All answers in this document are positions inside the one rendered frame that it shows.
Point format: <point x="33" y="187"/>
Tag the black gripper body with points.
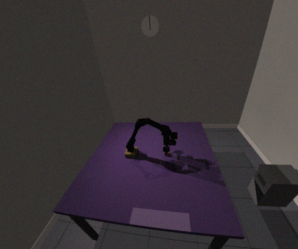
<point x="167" y="148"/>

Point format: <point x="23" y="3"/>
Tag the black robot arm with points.
<point x="166" y="132"/>

